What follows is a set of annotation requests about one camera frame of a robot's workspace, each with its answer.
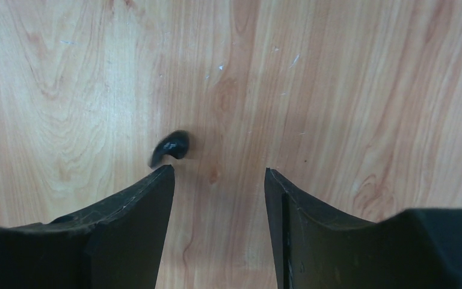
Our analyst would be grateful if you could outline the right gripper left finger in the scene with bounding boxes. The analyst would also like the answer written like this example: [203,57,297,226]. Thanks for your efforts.
[0,165,175,288]

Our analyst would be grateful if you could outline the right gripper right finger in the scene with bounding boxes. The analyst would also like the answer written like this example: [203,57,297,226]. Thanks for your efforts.
[264,169,462,288]

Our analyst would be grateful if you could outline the black earbud right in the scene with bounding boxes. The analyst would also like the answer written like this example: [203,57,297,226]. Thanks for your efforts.
[149,130,190,169]

